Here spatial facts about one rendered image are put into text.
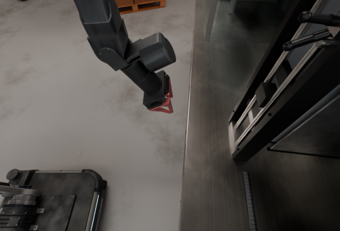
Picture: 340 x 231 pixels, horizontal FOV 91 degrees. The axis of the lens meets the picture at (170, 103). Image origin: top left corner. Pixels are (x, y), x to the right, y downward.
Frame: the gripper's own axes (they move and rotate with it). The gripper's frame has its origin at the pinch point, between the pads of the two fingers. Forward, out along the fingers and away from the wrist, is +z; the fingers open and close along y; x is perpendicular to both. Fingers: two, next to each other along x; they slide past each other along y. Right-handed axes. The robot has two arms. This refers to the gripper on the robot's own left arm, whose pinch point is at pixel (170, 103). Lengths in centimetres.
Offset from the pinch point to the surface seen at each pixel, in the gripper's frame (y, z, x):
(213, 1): 57, 5, -22
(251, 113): -4.7, 10.6, -21.3
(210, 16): 57, 11, -18
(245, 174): -17.7, 24.7, -13.9
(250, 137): -12.5, 9.1, -19.1
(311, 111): -6.9, 13.8, -35.2
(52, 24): 243, -5, 221
